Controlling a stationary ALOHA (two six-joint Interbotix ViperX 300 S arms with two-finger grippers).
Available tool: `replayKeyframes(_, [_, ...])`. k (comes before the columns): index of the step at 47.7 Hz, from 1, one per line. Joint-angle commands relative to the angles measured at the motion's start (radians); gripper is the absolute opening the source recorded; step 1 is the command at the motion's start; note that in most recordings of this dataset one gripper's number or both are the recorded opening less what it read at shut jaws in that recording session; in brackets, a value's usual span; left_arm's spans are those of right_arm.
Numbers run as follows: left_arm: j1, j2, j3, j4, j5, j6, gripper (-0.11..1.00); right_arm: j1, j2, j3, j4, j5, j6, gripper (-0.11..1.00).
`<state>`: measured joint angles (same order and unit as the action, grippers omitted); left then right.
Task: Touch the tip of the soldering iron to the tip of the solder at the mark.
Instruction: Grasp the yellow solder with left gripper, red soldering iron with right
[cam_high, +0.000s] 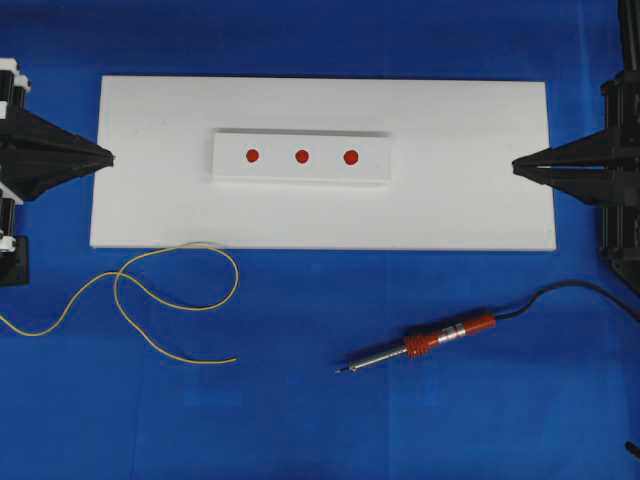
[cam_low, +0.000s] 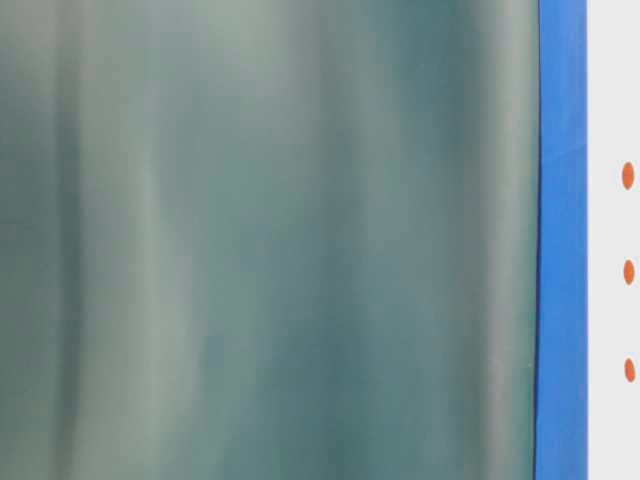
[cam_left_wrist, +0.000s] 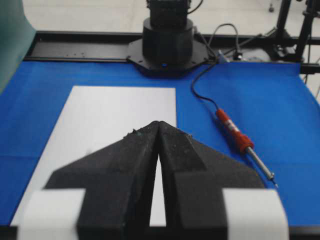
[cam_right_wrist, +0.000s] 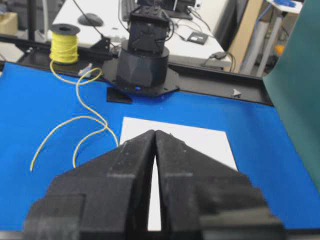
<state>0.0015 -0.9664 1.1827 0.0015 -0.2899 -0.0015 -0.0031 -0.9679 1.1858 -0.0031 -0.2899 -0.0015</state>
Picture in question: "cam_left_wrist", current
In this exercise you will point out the blue table mat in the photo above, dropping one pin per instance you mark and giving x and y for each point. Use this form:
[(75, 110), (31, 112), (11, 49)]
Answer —
[(267, 101)]

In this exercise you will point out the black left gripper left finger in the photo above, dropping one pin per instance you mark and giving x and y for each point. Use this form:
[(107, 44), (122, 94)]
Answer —
[(106, 195)]

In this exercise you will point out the black aluminium frame rail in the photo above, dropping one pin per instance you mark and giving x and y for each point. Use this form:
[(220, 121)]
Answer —
[(68, 46)]

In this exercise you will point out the black stand frame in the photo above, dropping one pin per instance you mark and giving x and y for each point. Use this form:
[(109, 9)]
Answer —
[(292, 32)]

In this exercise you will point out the green curtain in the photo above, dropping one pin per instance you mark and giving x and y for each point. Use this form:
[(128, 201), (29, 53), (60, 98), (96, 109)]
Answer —
[(16, 37)]

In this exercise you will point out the red soldering iron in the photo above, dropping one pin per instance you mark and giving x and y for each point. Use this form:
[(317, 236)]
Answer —
[(244, 144)]

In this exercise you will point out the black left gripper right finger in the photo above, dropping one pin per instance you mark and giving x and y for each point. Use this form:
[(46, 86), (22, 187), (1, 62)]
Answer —
[(210, 196)]

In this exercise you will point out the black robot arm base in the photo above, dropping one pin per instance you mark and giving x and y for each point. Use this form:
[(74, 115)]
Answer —
[(167, 46)]

